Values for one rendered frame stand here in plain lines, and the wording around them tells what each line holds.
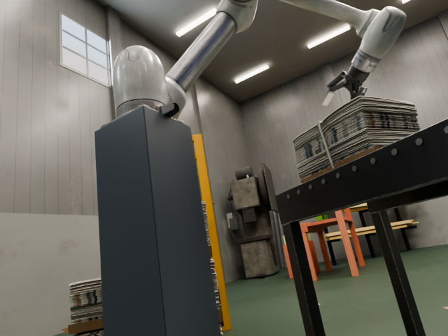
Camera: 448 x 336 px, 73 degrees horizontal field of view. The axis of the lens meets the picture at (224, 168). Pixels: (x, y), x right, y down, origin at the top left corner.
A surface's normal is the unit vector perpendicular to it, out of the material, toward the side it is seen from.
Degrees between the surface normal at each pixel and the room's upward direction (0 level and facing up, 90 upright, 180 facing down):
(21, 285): 90
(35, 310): 90
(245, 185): 92
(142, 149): 90
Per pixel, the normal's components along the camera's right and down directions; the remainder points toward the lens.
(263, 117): -0.52, -0.16
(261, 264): -0.33, -0.22
